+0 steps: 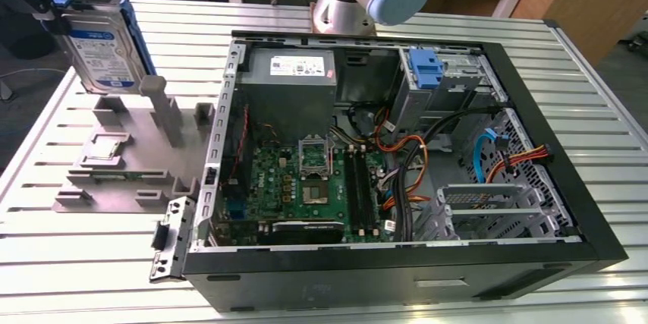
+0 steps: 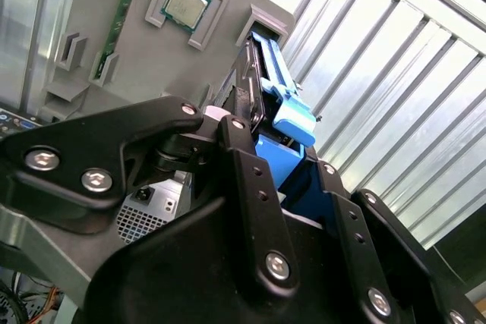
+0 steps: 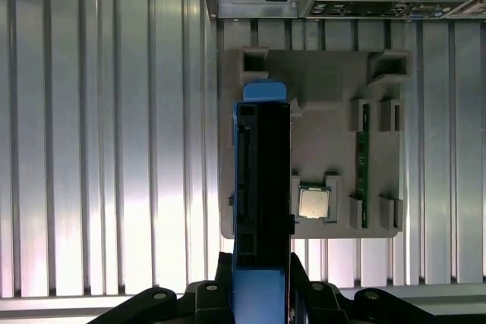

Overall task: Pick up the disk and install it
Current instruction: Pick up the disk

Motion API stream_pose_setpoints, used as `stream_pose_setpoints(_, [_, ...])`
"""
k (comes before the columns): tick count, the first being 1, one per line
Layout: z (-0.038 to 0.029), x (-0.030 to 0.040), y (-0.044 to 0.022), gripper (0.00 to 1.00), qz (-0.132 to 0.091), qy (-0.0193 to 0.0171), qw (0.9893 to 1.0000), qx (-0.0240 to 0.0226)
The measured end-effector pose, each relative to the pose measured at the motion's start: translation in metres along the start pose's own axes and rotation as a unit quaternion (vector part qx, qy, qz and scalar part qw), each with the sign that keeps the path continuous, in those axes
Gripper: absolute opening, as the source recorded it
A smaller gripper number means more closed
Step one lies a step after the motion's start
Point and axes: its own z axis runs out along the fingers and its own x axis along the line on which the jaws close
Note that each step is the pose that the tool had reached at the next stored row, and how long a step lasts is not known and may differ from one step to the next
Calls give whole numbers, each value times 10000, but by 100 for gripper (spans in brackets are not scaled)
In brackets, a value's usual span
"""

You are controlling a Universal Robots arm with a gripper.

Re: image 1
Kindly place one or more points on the grey parts rack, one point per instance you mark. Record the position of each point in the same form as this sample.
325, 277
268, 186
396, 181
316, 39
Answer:
147, 157

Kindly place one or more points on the metal disk bay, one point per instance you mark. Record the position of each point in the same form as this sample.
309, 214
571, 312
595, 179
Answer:
505, 188

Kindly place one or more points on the metal drive cage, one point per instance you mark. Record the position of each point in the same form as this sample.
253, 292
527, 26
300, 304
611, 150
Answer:
457, 81

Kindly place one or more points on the black office chair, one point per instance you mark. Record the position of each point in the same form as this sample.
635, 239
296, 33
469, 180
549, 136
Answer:
31, 45

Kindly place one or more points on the CPU socket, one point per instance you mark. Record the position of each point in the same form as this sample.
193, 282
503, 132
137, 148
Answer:
317, 195

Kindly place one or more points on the chair base with castors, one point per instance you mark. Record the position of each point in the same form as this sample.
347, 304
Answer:
639, 41

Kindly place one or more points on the grey power supply unit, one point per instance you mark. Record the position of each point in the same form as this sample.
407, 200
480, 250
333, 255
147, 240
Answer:
288, 96

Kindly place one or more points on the blue plastic drive latch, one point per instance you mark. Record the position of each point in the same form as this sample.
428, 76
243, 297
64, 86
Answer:
425, 70

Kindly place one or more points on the black graphics card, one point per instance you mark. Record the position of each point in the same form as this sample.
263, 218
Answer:
304, 231

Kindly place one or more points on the silver CPU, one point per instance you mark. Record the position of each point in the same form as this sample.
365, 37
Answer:
105, 148

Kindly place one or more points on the hinged metal case bracket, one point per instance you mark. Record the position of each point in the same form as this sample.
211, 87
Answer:
175, 248

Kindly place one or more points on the hard disk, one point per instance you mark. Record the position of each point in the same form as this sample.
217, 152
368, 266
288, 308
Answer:
101, 54

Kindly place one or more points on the black open PC case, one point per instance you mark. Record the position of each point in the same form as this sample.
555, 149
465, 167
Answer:
355, 282

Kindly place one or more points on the green motherboard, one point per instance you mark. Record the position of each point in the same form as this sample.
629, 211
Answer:
273, 183

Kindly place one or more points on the green RAM stick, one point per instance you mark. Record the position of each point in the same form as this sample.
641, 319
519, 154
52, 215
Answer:
128, 177

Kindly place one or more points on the wooden cabinet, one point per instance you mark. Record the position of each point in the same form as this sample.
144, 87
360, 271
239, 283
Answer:
597, 5

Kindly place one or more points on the black RAM slot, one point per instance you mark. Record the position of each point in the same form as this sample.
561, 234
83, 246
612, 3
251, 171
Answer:
355, 195

